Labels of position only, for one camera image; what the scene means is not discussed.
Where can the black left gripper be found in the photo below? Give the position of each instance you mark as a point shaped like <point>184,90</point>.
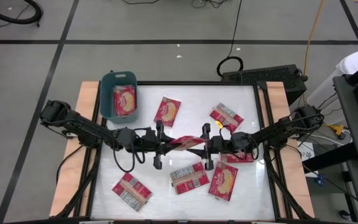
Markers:
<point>158,160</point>

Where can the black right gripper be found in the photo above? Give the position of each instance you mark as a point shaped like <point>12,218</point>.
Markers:
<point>208,163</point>

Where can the red microwave popcorn bag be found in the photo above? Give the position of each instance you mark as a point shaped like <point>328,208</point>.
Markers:
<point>226,117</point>
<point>189,178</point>
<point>132,192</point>
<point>124,101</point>
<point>223,181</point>
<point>238,158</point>
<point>167,111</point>
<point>186,142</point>

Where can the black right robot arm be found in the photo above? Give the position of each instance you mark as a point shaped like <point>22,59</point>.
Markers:
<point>278,130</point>

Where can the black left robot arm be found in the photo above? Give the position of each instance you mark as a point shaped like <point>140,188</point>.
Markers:
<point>85,132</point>

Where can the yellow tag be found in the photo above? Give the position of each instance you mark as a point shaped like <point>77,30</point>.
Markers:
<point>219,124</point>

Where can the teal plastic basket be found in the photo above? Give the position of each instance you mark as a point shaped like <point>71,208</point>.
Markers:
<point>107,99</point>

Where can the plywood side board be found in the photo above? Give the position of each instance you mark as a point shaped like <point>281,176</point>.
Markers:
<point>278,96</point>
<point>82,96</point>

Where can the black computer case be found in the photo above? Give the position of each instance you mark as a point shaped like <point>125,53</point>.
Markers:
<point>266,77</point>

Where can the metal mounting plate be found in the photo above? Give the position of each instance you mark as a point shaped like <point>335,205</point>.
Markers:
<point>68,134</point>

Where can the white paper sheet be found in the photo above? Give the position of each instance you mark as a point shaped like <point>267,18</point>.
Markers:
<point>306,152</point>

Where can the blue tag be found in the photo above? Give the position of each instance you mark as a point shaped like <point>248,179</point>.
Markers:
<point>321,180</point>

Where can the yellow power plug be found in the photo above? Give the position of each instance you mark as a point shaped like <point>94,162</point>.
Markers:
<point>337,129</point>

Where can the black computer mouse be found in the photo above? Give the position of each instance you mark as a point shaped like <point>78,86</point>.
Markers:
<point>344,214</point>

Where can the white plastic bin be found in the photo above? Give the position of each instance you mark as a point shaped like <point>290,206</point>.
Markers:
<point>356,62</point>

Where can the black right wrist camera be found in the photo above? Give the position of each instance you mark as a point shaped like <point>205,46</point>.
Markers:
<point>221,142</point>

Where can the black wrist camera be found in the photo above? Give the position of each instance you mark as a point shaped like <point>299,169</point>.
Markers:
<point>221,142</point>
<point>149,134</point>

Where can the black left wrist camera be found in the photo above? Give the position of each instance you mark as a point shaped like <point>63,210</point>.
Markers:
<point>149,134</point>

